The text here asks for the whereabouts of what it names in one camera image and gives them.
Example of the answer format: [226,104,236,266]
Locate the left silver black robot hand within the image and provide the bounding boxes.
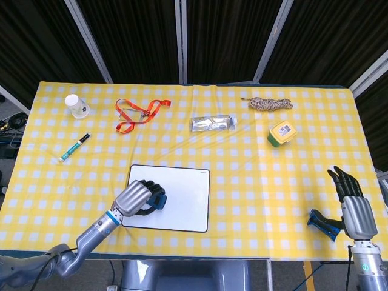
[109,179,167,218]

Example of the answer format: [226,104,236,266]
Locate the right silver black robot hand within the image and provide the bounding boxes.
[306,165,379,242]

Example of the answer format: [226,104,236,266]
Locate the blue whiteboard eraser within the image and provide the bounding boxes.
[147,193,168,211]

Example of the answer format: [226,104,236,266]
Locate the grey robot base column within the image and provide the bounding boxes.
[121,259,252,291]

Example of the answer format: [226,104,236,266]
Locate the small black-framed whiteboard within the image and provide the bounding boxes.
[121,164,211,233]

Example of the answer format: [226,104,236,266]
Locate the green white marker pen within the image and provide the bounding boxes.
[58,133,91,163]

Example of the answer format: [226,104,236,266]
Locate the clear plastic water bottle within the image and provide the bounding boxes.
[190,114,238,133]

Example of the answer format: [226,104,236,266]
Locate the white paper cup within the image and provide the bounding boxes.
[64,93,91,121]

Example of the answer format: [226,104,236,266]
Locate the yellow white checkered tablecloth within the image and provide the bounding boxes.
[0,81,388,262]

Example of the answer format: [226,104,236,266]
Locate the green container with yellow lid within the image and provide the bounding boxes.
[267,119,297,149]

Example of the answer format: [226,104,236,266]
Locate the orange lanyard with badge holder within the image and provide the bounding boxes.
[115,98,172,133]

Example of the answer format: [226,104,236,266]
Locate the black floor cable bundle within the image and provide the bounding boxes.
[0,110,30,136]

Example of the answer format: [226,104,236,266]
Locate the silver partition frame post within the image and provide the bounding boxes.
[0,84,30,116]
[64,0,113,84]
[175,0,189,84]
[252,0,294,84]
[348,50,388,98]

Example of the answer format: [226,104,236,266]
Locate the coiled beige braided rope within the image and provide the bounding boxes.
[241,96,294,112]

